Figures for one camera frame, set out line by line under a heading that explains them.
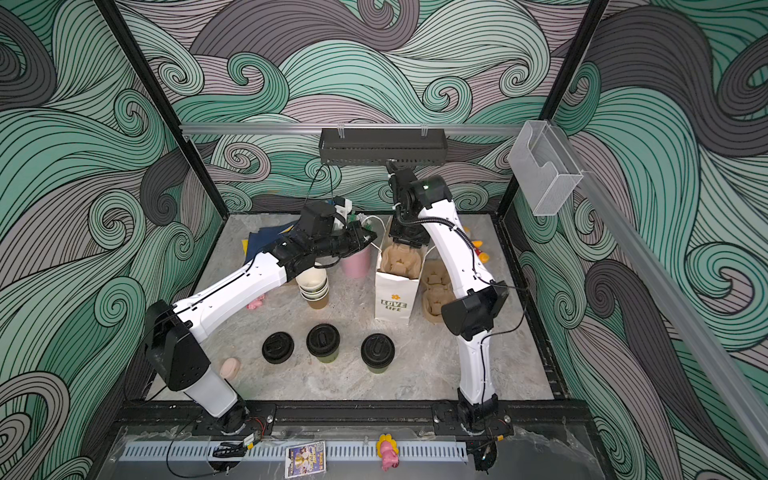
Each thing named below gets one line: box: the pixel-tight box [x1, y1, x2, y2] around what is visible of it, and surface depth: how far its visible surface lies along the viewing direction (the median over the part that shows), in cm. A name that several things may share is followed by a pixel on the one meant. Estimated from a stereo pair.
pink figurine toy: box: [376, 433, 400, 472], surface depth 69 cm
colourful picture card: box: [285, 441, 327, 479], surface depth 68 cm
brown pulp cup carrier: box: [422, 258, 457, 324], surface depth 92 cm
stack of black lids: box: [262, 331, 295, 364], surface depth 85 cm
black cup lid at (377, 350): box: [360, 333, 396, 369], surface depth 75 cm
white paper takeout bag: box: [373, 247, 430, 321], surface depth 79 cm
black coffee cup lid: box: [306, 323, 341, 357], surface depth 76 cm
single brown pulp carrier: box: [380, 242, 422, 279], surface depth 79 cm
